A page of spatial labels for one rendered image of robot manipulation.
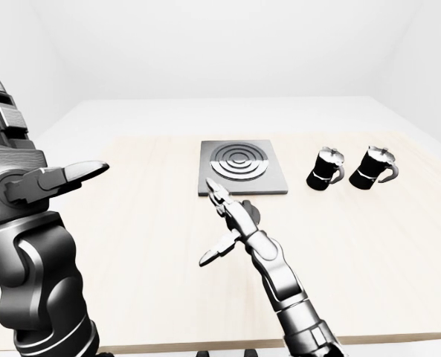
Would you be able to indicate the small dark shape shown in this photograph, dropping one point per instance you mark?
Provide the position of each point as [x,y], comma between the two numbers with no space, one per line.
[105,353]
[249,353]
[203,353]

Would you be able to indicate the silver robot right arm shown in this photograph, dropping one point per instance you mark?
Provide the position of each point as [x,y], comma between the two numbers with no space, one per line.
[279,275]

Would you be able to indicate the flat dark stove plate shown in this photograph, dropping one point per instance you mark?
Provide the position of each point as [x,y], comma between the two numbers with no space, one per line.
[238,163]

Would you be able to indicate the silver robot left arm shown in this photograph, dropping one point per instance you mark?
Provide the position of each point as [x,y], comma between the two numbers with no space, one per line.
[38,279]

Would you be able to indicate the silver robot left hand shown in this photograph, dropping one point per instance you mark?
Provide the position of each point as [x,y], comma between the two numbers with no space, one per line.
[15,186]

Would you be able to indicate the black moka pot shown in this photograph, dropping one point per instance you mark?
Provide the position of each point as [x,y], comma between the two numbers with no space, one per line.
[369,169]
[322,169]

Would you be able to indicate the silver robot right hand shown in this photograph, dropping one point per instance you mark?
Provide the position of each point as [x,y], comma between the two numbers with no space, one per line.
[238,221]

